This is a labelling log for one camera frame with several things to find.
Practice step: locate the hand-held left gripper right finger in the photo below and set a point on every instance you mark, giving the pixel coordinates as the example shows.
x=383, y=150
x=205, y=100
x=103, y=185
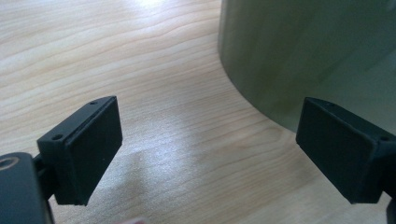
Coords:
x=336, y=152

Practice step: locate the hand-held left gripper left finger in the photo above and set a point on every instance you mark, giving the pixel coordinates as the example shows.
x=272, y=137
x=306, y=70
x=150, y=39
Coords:
x=84, y=155

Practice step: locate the grey-green trash bin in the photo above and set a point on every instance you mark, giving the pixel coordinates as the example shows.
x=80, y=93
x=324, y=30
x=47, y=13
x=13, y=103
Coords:
x=305, y=53

